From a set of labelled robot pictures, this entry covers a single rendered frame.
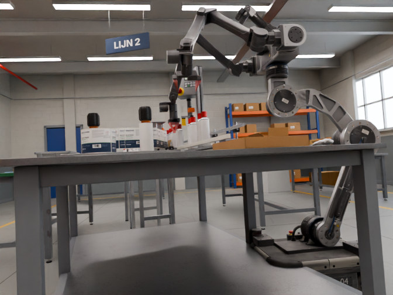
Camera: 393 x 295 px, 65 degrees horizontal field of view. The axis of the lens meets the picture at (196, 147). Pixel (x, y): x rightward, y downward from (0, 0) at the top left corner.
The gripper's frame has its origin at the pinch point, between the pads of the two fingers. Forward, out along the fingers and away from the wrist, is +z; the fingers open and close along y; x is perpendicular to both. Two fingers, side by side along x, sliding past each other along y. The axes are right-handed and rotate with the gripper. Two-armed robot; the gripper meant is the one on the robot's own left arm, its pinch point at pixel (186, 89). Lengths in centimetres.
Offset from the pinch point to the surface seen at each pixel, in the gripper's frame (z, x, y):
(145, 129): 37.2, -22.2, 22.6
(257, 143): -10, 65, -16
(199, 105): 37, -50, -17
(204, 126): 22.7, 0.2, -10.5
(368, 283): 40, 92, -60
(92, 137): 31, -7, 53
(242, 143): -10, 64, -11
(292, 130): 431, -586, -407
